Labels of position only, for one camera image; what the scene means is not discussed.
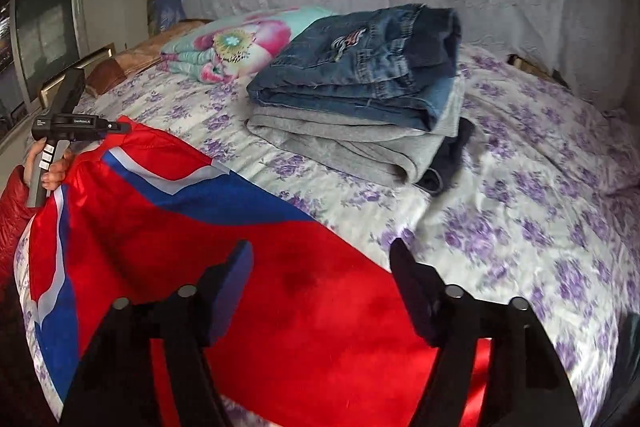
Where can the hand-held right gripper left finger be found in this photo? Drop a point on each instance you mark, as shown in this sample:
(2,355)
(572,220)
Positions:
(235,289)

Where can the folded grey pants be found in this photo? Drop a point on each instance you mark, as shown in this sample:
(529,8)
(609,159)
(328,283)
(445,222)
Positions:
(325,139)

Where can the red blue white jacket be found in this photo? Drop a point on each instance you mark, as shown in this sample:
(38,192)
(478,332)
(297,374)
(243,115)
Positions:
(310,307)

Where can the folded dark navy pants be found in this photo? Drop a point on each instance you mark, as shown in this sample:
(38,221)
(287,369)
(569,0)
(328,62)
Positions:
(450,157)

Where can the person's left hand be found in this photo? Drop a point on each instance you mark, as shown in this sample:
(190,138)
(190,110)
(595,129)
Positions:
(57,174)

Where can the person's left forearm red sleeve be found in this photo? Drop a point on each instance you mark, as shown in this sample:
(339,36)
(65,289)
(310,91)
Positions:
(12,222)

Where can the folded floral blanket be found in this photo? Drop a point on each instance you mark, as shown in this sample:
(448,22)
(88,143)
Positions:
(235,42)

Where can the folded blue jeans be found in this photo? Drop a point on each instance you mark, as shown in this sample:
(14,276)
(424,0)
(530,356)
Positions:
(350,72)

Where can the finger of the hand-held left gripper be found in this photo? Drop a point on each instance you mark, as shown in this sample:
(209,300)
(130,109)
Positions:
(122,127)

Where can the metal bed rail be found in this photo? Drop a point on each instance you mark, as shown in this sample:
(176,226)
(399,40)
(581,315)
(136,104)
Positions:
(92,56)

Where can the brown folded blanket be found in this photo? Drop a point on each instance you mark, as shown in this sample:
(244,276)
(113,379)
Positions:
(150,47)

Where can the wooden bed frame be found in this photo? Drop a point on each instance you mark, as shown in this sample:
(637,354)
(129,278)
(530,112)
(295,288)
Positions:
(537,72)

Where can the purple floral bedsheet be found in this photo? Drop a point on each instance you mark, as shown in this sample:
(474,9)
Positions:
(500,207)

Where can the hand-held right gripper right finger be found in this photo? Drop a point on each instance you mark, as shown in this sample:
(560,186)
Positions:
(410,289)

